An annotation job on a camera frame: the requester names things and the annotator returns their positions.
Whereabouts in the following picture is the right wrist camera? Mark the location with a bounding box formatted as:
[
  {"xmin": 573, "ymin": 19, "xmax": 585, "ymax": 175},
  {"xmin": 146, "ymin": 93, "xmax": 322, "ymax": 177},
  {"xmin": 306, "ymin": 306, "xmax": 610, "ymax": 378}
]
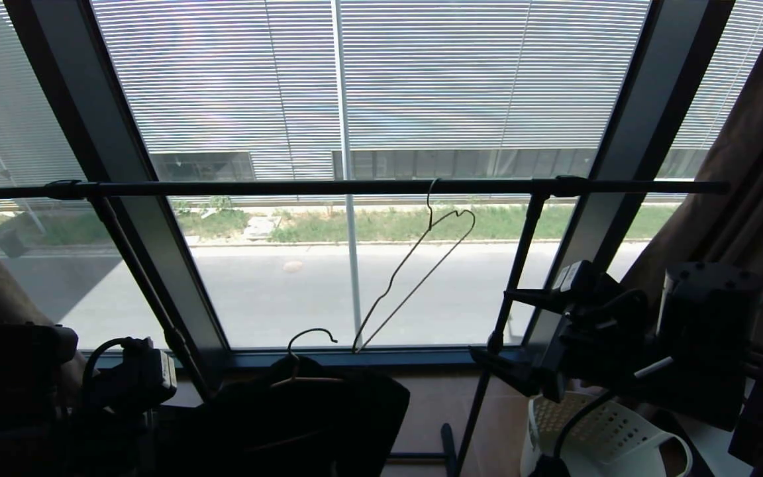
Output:
[{"xmin": 550, "ymin": 260, "xmax": 599, "ymax": 297}]

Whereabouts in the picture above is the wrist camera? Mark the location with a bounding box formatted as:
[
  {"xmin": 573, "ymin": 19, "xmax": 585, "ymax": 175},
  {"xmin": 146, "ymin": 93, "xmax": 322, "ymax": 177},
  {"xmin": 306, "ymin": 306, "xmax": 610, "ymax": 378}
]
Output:
[
  {"xmin": 122, "ymin": 337, "xmax": 178, "ymax": 402},
  {"xmin": 550, "ymin": 260, "xmax": 599, "ymax": 297}
]

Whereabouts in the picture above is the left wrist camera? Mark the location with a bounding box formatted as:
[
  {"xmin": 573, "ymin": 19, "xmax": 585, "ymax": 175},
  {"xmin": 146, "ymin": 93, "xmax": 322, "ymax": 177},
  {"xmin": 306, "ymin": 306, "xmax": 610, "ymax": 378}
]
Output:
[{"xmin": 122, "ymin": 337, "xmax": 178, "ymax": 402}]

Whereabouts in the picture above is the black cable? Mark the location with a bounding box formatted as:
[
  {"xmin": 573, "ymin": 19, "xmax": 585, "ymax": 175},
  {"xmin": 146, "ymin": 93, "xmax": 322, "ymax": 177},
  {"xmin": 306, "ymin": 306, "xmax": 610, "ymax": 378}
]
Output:
[
  {"xmin": 550, "ymin": 388, "xmax": 622, "ymax": 477},
  {"xmin": 80, "ymin": 337, "xmax": 132, "ymax": 401}
]

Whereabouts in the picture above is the pink clothes hanger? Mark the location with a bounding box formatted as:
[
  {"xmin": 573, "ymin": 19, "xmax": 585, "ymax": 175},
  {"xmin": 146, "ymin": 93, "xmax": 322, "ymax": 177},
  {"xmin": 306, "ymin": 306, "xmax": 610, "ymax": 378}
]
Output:
[
  {"xmin": 268, "ymin": 327, "xmax": 348, "ymax": 390},
  {"xmin": 352, "ymin": 178, "xmax": 477, "ymax": 354}
]

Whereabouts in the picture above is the window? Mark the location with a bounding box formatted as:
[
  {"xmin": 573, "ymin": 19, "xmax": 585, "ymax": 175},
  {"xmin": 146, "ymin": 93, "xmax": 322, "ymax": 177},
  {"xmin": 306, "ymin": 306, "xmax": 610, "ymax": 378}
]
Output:
[{"xmin": 0, "ymin": 0, "xmax": 763, "ymax": 369}]

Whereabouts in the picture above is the white laundry basket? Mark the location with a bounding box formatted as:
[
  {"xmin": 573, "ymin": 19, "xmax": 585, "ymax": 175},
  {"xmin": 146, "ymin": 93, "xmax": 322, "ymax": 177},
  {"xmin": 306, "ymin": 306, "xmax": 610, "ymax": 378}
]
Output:
[{"xmin": 519, "ymin": 391, "xmax": 694, "ymax": 477}]

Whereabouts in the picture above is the black clothes rack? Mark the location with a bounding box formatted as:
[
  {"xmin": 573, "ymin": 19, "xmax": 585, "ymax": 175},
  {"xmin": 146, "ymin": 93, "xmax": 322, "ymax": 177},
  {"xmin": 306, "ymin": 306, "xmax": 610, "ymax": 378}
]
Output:
[{"xmin": 0, "ymin": 175, "xmax": 731, "ymax": 477}]

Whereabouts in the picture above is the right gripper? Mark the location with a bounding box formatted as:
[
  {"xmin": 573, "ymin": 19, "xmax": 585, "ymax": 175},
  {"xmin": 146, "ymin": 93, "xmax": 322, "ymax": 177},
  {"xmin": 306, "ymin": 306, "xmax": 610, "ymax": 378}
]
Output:
[{"xmin": 468, "ymin": 288, "xmax": 658, "ymax": 405}]

